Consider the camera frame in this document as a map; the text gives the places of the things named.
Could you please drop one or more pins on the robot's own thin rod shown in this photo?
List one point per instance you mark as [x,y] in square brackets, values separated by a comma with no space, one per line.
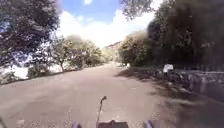
[99,111]

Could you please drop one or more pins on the low stone wall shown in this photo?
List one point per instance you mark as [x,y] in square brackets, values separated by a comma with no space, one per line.
[206,83]

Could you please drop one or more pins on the row of dark trees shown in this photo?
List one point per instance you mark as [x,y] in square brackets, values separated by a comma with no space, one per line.
[20,33]

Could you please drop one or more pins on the robot's own part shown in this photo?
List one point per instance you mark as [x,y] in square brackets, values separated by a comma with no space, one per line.
[148,124]
[76,126]

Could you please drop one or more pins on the robot's own dark block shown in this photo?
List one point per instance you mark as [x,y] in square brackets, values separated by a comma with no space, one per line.
[112,125]

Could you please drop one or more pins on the row of dense trees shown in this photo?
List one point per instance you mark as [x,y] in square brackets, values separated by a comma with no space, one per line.
[186,33]

